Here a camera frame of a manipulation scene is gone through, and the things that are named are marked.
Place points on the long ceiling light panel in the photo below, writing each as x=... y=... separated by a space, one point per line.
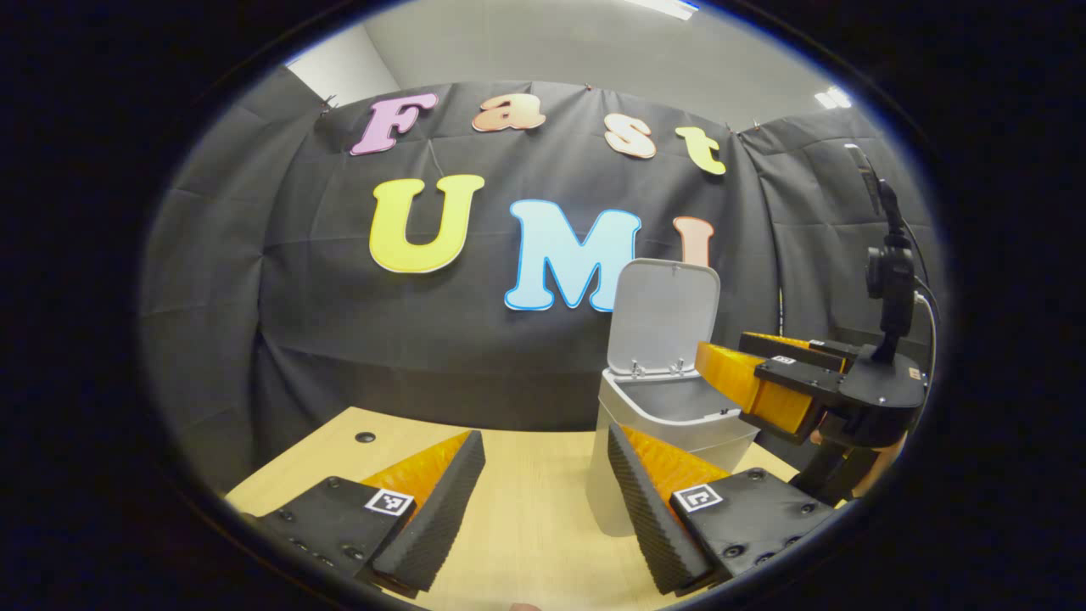
x=666 y=7

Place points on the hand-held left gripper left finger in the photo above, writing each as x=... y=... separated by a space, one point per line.
x=437 y=509

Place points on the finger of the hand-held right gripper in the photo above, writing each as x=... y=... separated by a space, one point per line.
x=806 y=348
x=797 y=386

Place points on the wooden desktop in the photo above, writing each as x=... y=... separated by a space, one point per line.
x=526 y=509

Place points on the small ceiling light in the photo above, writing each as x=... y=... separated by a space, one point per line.
x=833 y=98

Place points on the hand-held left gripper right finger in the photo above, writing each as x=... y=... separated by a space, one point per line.
x=649 y=509

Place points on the white desktop garbage bin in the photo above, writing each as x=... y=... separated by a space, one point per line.
x=662 y=314

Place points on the black backdrop cloth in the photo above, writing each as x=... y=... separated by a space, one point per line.
x=339 y=356

